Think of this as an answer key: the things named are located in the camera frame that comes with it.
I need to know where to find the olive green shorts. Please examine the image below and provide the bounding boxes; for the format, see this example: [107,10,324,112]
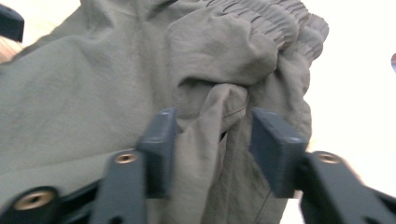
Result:
[0,0,331,224]

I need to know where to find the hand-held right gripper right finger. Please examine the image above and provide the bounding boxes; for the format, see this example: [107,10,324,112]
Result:
[249,106,396,224]

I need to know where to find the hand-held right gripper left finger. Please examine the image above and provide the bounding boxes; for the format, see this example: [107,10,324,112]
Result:
[89,106,179,224]

